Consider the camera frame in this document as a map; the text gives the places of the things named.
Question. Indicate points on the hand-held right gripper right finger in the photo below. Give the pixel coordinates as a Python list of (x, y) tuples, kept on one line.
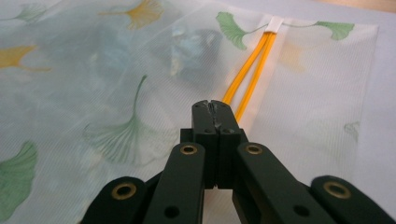
[(229, 133)]

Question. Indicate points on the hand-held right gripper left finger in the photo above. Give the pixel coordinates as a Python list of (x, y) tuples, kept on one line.
[(204, 133)]

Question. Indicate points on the leaf print mesh laundry bag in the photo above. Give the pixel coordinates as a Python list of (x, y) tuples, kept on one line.
[(93, 102)]

